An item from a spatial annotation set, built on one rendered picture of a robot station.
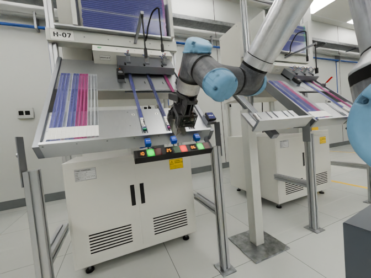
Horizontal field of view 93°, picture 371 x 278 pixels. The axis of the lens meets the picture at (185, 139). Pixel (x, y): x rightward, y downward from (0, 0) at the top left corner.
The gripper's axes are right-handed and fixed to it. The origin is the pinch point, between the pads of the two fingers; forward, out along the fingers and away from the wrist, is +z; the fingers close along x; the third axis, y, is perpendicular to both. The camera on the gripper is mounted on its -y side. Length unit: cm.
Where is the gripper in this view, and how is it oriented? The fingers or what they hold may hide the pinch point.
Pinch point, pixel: (175, 131)
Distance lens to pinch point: 72.9
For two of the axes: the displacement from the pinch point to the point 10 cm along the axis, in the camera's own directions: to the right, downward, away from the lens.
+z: -2.0, 7.0, 6.9
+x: 9.2, -1.0, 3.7
